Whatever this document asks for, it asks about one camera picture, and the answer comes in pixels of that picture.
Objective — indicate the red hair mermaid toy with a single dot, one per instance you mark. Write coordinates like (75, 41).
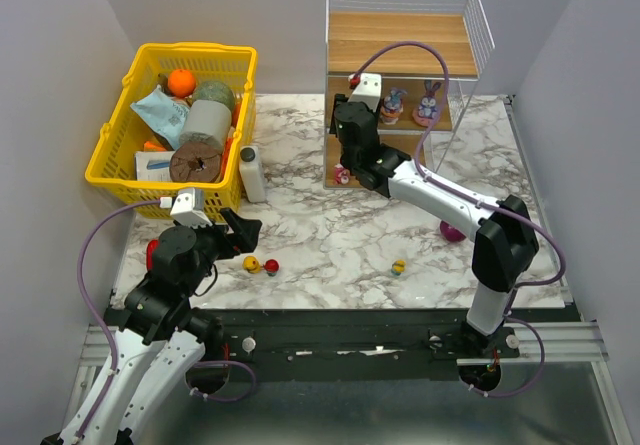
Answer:
(271, 267)

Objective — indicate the yellow duck toy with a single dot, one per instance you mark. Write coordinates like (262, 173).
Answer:
(251, 265)

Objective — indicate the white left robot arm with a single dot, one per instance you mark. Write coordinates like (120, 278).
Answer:
(159, 335)

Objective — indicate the small yellow blue toy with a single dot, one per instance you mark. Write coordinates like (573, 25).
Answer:
(398, 267)

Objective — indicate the white wire wooden shelf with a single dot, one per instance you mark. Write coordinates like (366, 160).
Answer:
(408, 42)

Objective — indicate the light blue snack bag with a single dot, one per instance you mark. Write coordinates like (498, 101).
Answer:
(164, 115)

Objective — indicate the purple onion toy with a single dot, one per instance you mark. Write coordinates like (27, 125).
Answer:
(450, 233)

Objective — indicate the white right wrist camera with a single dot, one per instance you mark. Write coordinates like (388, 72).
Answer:
(366, 88)

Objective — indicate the yellow plastic basket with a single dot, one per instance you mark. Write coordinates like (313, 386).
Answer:
(112, 164)

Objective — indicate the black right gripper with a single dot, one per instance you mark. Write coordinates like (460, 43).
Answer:
(343, 110)

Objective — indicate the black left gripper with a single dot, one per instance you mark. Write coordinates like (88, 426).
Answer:
(228, 237)

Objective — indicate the purple bunny pink donut toy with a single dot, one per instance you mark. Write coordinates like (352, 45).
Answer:
(425, 112)

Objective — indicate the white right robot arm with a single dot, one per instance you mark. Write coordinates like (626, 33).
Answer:
(504, 243)

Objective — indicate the orange fruit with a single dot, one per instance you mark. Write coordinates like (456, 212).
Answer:
(181, 83)

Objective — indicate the red bell pepper toy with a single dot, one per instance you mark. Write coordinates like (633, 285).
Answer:
(150, 248)

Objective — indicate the green round melon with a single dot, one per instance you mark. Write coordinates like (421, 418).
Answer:
(215, 91)

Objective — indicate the white box in basket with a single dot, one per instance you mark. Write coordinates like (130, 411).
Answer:
(153, 166)

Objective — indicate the pink bear toy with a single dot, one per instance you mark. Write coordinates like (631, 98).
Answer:
(341, 175)

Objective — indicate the grey brown cylinder roll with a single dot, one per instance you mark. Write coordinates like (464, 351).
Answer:
(201, 143)

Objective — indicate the purple bunny cupcake toy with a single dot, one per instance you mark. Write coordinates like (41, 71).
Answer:
(392, 106)

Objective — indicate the white bottle black cap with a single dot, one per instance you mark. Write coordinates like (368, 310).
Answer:
(252, 174)

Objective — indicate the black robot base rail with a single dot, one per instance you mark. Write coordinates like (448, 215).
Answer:
(343, 345)

